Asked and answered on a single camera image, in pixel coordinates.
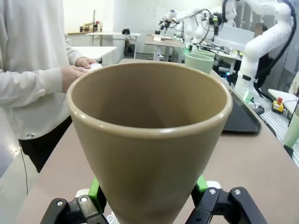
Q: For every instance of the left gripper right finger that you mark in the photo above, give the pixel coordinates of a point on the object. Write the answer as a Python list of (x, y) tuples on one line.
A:
[(224, 210)]

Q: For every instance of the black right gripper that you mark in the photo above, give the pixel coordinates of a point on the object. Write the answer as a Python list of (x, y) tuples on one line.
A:
[(216, 23)]

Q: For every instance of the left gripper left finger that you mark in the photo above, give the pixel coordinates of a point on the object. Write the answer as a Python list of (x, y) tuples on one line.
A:
[(88, 212)]

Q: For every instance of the white scalloped paper coaster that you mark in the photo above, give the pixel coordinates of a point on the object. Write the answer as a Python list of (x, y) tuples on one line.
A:
[(113, 218), (97, 67)]

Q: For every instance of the pale green plastic cup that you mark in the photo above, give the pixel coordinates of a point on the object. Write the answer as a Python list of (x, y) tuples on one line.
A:
[(198, 65), (205, 52)]

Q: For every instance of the brown plastic cup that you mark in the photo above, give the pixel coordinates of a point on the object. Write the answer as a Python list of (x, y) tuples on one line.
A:
[(149, 163)]

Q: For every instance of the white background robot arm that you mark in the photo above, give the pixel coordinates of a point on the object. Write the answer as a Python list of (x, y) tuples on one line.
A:
[(180, 15), (198, 30)]

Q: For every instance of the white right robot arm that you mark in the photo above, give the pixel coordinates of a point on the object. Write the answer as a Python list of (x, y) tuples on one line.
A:
[(264, 39)]

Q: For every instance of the person's right forearm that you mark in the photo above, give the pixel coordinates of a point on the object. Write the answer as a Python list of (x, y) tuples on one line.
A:
[(30, 86)]

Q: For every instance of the person's left forearm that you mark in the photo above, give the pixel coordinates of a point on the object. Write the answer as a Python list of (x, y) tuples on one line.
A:
[(74, 54)]

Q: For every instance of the person's left hand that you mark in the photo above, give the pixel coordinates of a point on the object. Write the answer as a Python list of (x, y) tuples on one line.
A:
[(85, 62)]

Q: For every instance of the person's right hand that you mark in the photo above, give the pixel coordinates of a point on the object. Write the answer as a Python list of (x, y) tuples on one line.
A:
[(73, 74)]

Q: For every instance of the brown top background desk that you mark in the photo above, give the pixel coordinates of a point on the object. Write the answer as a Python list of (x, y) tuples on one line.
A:
[(163, 43)]

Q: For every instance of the black cap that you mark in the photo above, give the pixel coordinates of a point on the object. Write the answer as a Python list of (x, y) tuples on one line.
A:
[(126, 31)]

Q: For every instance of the black plastic tray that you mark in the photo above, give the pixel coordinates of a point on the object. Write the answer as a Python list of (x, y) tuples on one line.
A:
[(243, 121)]

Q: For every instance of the spare pale green cup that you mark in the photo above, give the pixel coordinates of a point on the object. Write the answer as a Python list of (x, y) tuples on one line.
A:
[(292, 133)]

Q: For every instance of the yellow emergency stop button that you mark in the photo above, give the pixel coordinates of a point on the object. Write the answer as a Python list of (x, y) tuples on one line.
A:
[(278, 106)]

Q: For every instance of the white background desk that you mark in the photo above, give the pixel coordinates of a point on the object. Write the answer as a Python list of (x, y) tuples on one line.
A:
[(112, 34)]

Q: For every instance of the person in cream sweater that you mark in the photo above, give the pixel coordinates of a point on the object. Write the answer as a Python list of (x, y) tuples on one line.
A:
[(28, 35)]

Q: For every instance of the aluminium profile base plate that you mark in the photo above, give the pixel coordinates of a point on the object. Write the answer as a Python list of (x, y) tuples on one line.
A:
[(268, 121)]

